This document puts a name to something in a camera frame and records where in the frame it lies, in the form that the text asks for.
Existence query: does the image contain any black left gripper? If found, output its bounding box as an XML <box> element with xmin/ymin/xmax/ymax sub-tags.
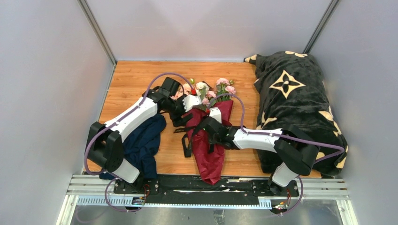
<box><xmin>166</xmin><ymin>94</ymin><xmax>193</xmax><ymax>127</ymax></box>

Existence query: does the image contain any dark red wrapping paper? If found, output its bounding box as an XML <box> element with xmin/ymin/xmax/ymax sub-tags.
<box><xmin>185</xmin><ymin>111</ymin><xmax>231</xmax><ymax>185</ymax></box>

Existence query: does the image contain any black ribbon strap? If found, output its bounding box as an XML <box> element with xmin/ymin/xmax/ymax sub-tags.
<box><xmin>172</xmin><ymin>113</ymin><xmax>218</xmax><ymax>158</ymax></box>

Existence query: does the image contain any pink fake flower bouquet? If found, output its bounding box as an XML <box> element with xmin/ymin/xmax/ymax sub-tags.
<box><xmin>172</xmin><ymin>77</ymin><xmax>236</xmax><ymax>114</ymax></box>

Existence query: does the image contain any black floral plush blanket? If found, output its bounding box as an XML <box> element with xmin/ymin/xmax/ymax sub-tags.
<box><xmin>244</xmin><ymin>50</ymin><xmax>349</xmax><ymax>178</ymax></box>

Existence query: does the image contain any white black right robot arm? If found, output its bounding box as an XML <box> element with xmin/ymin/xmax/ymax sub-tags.
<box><xmin>197</xmin><ymin>117</ymin><xmax>320</xmax><ymax>196</ymax></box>

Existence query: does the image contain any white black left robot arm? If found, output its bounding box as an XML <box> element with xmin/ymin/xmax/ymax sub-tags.
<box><xmin>84</xmin><ymin>73</ymin><xmax>201</xmax><ymax>194</ymax></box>

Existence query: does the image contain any navy blue cloth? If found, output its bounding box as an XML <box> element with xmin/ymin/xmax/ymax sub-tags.
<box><xmin>110</xmin><ymin>114</ymin><xmax>166</xmax><ymax>179</ymax></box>

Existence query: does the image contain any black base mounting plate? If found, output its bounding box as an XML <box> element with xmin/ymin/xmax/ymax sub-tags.
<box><xmin>111</xmin><ymin>174</ymin><xmax>299</xmax><ymax>205</ymax></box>

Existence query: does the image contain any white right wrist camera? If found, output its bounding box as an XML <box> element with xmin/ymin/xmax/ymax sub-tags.
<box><xmin>208</xmin><ymin>107</ymin><xmax>222</xmax><ymax>124</ymax></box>

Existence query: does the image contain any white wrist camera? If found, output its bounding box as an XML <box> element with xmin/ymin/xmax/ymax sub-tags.
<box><xmin>183</xmin><ymin>95</ymin><xmax>202</xmax><ymax>112</ymax></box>
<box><xmin>208</xmin><ymin>107</ymin><xmax>222</xmax><ymax>124</ymax></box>

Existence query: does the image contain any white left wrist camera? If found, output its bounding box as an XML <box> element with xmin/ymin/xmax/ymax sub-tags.
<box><xmin>183</xmin><ymin>95</ymin><xmax>202</xmax><ymax>112</ymax></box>

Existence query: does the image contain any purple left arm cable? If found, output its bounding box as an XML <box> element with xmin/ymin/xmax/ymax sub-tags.
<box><xmin>84</xmin><ymin>73</ymin><xmax>197</xmax><ymax>213</ymax></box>

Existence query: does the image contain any aluminium frame rail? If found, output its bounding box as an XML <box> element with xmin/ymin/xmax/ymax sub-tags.
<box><xmin>57</xmin><ymin>174</ymin><xmax>358</xmax><ymax>225</ymax></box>

